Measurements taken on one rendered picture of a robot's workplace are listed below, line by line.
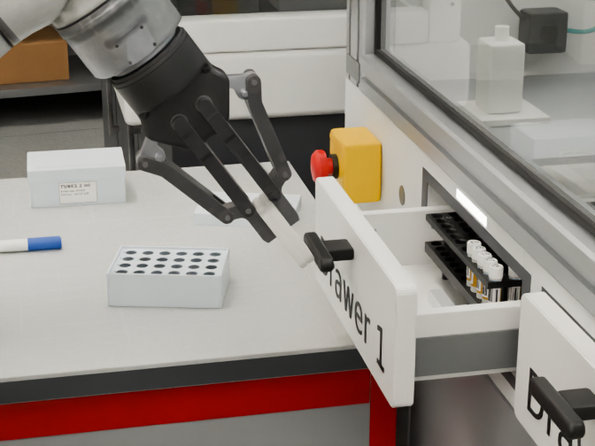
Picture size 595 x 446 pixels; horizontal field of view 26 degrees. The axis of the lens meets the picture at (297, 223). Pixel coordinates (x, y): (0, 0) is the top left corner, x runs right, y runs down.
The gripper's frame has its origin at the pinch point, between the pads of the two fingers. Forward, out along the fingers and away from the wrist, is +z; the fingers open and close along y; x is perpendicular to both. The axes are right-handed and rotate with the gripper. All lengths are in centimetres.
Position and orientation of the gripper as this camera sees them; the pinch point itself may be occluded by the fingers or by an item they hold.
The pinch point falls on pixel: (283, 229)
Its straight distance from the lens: 113.7
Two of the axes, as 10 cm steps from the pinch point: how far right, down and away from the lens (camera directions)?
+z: 5.6, 7.3, 4.0
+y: 8.0, -6.0, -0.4
